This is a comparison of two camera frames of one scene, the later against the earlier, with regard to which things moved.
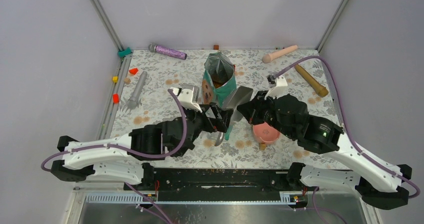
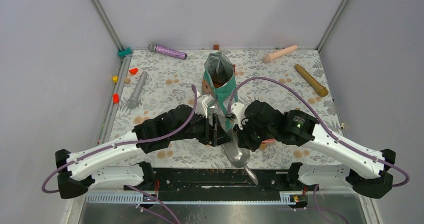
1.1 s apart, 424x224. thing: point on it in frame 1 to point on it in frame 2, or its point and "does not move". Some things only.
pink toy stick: [267, 58] does not move
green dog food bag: [219, 81] does not move
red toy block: [133, 71] does not move
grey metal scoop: [235, 101] to [238, 155]
